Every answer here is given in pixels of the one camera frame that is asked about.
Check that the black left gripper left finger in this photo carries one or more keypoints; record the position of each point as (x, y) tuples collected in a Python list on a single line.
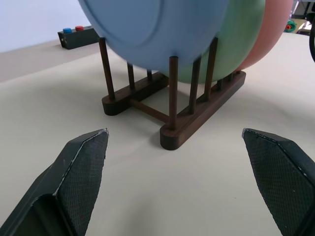
[(69, 186)]

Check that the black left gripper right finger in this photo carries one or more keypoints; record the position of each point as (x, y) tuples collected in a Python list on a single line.
[(283, 177)]

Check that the green plate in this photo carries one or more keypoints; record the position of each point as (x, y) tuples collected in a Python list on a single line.
[(236, 39)]

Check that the red plate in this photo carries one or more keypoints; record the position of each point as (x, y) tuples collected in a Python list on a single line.
[(273, 32)]

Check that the blue plate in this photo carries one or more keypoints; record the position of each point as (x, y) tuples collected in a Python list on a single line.
[(152, 29)]

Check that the dark wooden dish rack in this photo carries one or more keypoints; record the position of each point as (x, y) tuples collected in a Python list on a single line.
[(197, 115)]

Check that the black button box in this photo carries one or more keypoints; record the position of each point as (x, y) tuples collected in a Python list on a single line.
[(76, 39)]

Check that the blue round button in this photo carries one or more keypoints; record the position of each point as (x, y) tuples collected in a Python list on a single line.
[(67, 30)]

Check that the red round button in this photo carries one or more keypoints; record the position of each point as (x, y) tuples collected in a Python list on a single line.
[(79, 28)]

